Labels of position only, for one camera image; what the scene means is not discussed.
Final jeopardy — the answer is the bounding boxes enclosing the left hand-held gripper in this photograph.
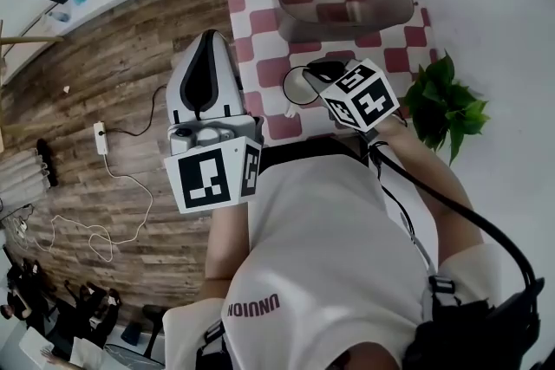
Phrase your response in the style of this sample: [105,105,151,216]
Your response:
[163,29,265,215]

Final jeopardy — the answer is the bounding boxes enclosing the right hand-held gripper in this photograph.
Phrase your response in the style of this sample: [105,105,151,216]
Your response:
[302,57,401,145]

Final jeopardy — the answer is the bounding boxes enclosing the white cup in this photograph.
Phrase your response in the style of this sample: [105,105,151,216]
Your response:
[282,65,323,119]

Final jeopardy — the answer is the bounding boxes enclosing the person's right forearm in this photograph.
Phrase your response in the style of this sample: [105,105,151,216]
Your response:
[376,116,485,269]

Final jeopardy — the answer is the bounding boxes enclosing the person's left forearm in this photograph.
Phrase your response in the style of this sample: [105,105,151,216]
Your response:
[197,203,255,304]

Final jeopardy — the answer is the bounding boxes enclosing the red white checkered tablecloth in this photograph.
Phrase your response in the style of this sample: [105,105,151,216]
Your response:
[216,0,439,149]

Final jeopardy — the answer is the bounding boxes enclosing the person's black trousers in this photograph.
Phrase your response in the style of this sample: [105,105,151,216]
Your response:
[259,136,370,175]

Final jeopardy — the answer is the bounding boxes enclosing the green leafy potted plant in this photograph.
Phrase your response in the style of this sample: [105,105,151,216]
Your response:
[403,51,491,166]

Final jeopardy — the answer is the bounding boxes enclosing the person's white t-shirt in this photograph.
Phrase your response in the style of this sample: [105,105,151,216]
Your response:
[160,155,506,370]

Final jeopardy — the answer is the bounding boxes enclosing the wooden table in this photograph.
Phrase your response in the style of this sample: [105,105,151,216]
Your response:
[0,19,65,153]

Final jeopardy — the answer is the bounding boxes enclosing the person's bare neck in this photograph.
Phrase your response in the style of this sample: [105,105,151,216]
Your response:
[320,341,404,370]

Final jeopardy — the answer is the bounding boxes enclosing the black chest pack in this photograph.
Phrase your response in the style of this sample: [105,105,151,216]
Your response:
[402,276,545,370]

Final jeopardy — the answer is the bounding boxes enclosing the black power cable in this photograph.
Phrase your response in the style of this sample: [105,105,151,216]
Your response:
[102,85,168,138]

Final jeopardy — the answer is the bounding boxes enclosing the long white cable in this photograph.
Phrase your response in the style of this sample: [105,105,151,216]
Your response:
[49,152,153,263]

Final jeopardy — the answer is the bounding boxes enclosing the thin black cable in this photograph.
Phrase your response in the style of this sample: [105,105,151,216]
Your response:
[372,140,417,240]

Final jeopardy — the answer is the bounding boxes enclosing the thick black cable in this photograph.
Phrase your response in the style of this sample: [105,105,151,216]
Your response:
[368,140,543,300]

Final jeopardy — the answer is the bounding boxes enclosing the black harness strap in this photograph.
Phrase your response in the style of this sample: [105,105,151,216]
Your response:
[194,318,232,370]

